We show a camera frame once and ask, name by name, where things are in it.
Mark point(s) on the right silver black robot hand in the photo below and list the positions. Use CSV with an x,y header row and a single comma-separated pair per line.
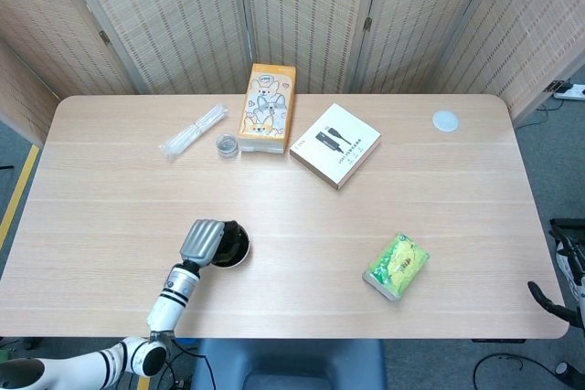
x,y
550,305

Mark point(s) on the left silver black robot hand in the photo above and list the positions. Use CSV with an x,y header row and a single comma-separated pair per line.
x,y
201,241

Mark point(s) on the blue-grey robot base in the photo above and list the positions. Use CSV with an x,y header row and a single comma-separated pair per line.
x,y
288,362

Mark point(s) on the cup of black coffee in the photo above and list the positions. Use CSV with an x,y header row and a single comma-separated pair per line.
x,y
246,256

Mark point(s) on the black desk control panel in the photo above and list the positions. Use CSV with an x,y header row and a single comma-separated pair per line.
x,y
498,341

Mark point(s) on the small clear plastic jar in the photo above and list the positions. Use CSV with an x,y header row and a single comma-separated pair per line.
x,y
227,145

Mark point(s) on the clear plastic straw bundle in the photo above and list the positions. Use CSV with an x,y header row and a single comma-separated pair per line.
x,y
192,133

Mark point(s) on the orange corgi tissue box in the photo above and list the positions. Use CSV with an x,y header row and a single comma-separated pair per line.
x,y
265,107

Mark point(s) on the green tissue pack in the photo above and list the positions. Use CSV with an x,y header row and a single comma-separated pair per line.
x,y
396,266

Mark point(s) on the round white desk grommet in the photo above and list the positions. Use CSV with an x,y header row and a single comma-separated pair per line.
x,y
445,121

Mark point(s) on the white power strip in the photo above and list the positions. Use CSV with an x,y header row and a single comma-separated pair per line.
x,y
577,91

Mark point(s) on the woven folding screen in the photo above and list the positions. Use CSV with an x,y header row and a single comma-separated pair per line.
x,y
173,20

